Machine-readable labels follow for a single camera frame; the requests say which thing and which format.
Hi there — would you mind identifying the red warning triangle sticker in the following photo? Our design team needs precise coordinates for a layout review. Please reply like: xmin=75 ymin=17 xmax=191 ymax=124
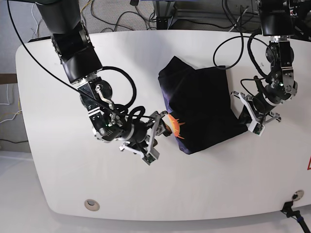
xmin=307 ymin=157 xmax=311 ymax=170

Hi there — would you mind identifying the black robot arm image-left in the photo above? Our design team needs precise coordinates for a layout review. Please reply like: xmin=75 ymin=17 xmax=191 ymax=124
xmin=34 ymin=0 xmax=172 ymax=164

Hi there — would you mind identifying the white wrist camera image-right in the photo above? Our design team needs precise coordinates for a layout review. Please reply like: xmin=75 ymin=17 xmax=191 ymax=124
xmin=247 ymin=121 xmax=265 ymax=136

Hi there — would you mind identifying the white floor cable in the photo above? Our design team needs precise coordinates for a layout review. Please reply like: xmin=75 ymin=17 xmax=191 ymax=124
xmin=0 ymin=83 xmax=23 ymax=123

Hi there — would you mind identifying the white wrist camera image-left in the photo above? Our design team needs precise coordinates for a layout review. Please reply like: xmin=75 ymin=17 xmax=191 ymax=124
xmin=142 ymin=153 xmax=159 ymax=165

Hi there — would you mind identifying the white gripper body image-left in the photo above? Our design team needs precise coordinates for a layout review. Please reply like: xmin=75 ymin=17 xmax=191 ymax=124
xmin=119 ymin=111 xmax=168 ymax=158

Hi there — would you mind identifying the silver table grommet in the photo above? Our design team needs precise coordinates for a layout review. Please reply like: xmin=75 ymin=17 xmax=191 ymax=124
xmin=84 ymin=199 xmax=100 ymax=212
xmin=292 ymin=190 xmax=304 ymax=201

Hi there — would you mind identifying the black T-shirt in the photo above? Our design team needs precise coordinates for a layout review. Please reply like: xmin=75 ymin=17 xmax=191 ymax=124
xmin=158 ymin=56 xmax=247 ymax=154

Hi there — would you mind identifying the black clamp with cable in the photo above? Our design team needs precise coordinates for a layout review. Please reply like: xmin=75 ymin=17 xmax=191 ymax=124
xmin=281 ymin=201 xmax=311 ymax=233

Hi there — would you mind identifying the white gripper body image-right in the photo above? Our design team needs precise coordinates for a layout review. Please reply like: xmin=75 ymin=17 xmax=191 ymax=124
xmin=231 ymin=91 xmax=281 ymax=124

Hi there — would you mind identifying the black table leg bracket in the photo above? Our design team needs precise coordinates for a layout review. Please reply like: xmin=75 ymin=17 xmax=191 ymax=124
xmin=156 ymin=16 xmax=173 ymax=30

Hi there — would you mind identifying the silver table grommet left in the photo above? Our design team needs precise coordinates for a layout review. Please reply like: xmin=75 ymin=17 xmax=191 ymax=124
xmin=84 ymin=199 xmax=100 ymax=212

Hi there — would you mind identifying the silver table grommet right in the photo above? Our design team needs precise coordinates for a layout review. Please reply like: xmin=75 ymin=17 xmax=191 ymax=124
xmin=292 ymin=190 xmax=304 ymax=201

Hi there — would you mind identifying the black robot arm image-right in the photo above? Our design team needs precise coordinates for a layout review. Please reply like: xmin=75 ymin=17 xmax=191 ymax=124
xmin=232 ymin=0 xmax=298 ymax=125

